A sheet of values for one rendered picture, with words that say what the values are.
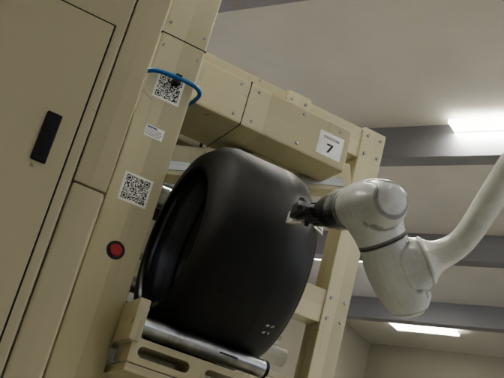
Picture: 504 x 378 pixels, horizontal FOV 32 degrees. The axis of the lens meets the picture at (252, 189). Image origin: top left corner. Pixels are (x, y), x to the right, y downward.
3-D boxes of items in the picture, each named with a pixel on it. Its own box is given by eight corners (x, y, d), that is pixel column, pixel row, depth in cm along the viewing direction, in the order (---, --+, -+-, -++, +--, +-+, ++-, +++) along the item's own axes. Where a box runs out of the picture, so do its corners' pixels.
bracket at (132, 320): (127, 338, 194) (141, 296, 197) (78, 351, 228) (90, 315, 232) (142, 343, 195) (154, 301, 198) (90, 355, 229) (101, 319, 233)
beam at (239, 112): (172, 91, 255) (186, 48, 260) (142, 118, 277) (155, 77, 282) (344, 172, 276) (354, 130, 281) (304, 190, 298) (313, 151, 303)
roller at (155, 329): (129, 333, 203) (136, 332, 199) (136, 314, 204) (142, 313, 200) (259, 379, 215) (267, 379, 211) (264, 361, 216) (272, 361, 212)
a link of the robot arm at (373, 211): (323, 193, 180) (346, 253, 181) (363, 185, 166) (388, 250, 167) (364, 175, 184) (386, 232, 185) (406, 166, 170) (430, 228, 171)
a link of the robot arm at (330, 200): (340, 179, 182) (327, 182, 187) (328, 220, 180) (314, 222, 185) (376, 196, 185) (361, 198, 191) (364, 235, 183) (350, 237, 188)
